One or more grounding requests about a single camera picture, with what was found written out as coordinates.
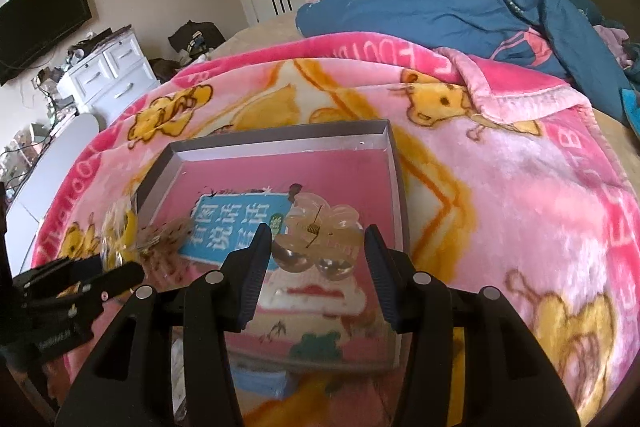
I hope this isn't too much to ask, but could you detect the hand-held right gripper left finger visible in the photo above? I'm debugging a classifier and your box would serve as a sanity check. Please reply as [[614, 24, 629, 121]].
[[54, 224, 273, 427]]

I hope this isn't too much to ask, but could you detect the pink cartoon printed blanket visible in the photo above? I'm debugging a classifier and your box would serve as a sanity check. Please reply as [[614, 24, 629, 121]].
[[30, 32, 640, 427]]

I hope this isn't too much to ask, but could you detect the purple cloth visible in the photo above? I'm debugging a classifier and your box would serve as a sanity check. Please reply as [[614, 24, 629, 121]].
[[595, 24, 640, 70]]

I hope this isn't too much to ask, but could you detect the grey box with pink bottom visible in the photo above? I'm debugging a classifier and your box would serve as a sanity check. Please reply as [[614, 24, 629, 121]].
[[134, 119, 411, 375]]

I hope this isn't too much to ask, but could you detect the yellow hair clips packet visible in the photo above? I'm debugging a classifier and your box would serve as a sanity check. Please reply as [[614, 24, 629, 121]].
[[100, 197, 141, 270]]

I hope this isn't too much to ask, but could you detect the black bag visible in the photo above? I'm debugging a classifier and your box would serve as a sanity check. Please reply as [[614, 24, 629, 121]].
[[167, 21, 226, 58]]

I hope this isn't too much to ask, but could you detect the striped towel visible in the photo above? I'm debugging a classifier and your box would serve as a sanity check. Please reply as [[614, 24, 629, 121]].
[[620, 87, 640, 132]]

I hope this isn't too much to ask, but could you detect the black television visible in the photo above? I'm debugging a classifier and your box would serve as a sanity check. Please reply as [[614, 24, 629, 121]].
[[0, 0, 93, 86]]

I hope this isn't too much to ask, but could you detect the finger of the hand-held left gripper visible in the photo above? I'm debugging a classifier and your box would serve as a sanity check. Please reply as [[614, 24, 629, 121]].
[[70, 261, 146, 308], [12, 255, 103, 293]]

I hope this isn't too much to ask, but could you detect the brown hair claw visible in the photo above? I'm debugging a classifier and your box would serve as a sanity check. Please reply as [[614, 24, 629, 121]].
[[137, 217, 196, 278]]

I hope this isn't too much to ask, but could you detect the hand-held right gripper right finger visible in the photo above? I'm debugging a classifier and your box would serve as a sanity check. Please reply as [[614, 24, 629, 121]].
[[364, 223, 582, 427]]

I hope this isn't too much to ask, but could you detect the white oval board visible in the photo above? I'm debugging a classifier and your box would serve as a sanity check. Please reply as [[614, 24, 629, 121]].
[[5, 113, 101, 278]]

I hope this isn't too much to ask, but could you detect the white dresser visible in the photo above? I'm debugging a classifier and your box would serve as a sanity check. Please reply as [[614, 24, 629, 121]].
[[56, 29, 161, 128]]

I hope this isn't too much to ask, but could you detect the blue floral quilt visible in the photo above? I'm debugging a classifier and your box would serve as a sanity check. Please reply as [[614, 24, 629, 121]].
[[295, 0, 636, 128]]

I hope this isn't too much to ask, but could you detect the clear flower hair claw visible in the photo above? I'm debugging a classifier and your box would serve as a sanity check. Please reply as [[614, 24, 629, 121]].
[[272, 192, 360, 282]]

